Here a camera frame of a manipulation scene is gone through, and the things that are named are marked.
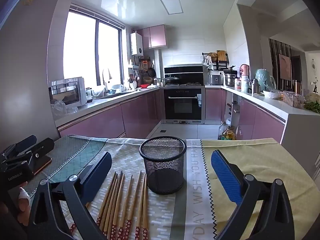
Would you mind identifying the black wall rack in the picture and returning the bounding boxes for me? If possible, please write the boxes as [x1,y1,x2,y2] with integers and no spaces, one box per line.
[201,50,230,71]

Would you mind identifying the steel steamer pot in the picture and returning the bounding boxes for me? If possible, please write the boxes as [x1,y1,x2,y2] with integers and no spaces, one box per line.
[224,73,237,87]

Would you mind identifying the black built-in oven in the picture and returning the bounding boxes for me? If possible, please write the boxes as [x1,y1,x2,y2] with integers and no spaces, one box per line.
[164,87,203,124]

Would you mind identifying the person's left hand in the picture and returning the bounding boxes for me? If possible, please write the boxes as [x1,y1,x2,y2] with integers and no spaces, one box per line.
[16,186,32,227]

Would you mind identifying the bunch of wooden chopsticks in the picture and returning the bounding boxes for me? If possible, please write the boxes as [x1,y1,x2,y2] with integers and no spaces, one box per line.
[69,170,150,240]

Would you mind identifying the pink sink counter cabinets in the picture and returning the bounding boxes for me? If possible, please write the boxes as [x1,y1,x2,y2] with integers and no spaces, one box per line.
[54,86,165,140]

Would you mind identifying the white bowl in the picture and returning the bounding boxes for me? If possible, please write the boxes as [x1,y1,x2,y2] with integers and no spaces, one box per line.
[262,89,282,100]

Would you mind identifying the steel thermos flask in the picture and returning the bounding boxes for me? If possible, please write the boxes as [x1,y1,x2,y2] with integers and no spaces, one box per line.
[251,78,261,95]

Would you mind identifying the lidded wok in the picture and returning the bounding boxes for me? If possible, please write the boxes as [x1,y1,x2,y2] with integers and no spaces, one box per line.
[164,74,181,85]

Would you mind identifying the clear plastic bag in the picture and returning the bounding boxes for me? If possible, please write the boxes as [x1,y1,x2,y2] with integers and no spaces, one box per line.
[51,100,78,117]

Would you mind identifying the clear plastic container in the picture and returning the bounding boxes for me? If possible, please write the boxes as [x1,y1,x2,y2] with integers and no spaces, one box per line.
[280,91,305,109]

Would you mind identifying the ceiling light panel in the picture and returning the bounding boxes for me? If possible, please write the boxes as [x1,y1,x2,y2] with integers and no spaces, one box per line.
[160,0,184,15]

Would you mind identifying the pink wall cabinet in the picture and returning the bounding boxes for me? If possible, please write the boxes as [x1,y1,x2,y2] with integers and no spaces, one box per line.
[137,24,167,50]

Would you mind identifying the green leafy vegetables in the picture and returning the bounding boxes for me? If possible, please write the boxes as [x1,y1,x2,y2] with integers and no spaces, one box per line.
[303,101,320,114]

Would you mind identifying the patchwork printed tablecloth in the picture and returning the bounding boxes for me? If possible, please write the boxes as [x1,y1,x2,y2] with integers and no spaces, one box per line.
[15,134,317,240]

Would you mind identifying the black range hood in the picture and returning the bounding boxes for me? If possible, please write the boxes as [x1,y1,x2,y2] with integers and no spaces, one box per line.
[164,64,204,81]

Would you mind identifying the white water heater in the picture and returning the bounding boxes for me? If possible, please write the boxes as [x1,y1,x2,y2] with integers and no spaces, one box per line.
[130,32,145,57]

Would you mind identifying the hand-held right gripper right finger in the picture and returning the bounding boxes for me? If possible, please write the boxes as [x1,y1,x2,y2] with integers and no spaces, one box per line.
[211,150,294,240]

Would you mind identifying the pink kitchen counter cabinets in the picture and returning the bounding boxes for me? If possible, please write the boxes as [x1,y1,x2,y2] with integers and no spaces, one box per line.
[205,85,320,145]

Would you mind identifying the silver rice cooker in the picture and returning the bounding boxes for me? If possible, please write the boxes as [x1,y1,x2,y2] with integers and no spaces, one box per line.
[208,74,223,86]

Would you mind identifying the framed wall painting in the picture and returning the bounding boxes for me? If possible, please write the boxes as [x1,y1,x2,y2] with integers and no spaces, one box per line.
[278,54,292,81]

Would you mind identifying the kitchen window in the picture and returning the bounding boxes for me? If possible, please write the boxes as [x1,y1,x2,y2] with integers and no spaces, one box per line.
[62,4,125,88]

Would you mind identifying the sink faucet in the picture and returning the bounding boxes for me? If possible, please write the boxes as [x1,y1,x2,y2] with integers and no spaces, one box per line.
[102,68,112,92]

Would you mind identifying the clear plastic bottle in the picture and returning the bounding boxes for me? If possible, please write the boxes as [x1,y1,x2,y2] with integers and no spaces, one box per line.
[217,122,227,140]

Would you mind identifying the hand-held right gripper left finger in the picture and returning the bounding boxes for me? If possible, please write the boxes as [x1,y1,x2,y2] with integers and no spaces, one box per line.
[27,151,113,240]

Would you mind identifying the green covered appliance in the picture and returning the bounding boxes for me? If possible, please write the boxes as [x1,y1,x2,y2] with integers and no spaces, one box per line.
[254,68,276,92]

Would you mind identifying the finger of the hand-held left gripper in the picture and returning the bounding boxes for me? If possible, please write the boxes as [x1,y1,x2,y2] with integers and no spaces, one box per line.
[2,135,37,159]
[7,138,55,167]

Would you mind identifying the yellow cooking oil bottle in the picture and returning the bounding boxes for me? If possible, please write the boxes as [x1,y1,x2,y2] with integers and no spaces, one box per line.
[221,126,237,140]

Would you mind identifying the white microwave oven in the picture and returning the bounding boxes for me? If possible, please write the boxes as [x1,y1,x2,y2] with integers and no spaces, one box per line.
[48,77,87,107]

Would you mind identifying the black smartphone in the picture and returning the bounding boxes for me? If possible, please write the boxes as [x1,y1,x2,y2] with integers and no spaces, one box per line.
[31,155,53,176]

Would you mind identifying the black mesh holder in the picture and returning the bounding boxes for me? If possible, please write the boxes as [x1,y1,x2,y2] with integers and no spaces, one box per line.
[139,137,187,195]

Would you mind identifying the grey refrigerator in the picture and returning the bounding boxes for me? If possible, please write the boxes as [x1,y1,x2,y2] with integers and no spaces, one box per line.
[0,0,63,150]

